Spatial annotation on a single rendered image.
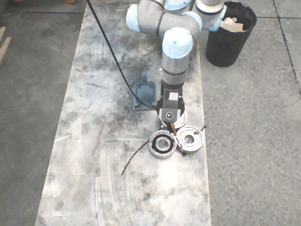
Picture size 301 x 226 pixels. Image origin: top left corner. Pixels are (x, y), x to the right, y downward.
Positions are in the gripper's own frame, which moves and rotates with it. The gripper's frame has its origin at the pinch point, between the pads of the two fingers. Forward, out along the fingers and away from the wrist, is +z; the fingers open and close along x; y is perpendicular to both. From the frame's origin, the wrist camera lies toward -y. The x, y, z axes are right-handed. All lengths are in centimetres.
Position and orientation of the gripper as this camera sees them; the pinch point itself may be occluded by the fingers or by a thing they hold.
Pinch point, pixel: (168, 121)
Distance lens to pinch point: 95.2
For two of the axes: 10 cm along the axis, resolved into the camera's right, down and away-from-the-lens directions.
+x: -10.0, -0.5, 0.2
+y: 0.5, -7.9, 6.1
